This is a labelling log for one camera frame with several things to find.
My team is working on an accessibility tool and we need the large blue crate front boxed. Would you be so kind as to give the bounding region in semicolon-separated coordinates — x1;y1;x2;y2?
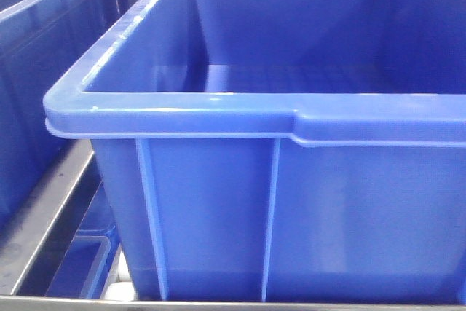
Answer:
43;0;465;305

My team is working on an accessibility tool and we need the blue bin below rack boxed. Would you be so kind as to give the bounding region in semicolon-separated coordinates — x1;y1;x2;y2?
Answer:
45;185;119;299

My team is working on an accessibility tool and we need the blue crate left neighbour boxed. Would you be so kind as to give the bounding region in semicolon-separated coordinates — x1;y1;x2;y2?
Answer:
1;0;106;224

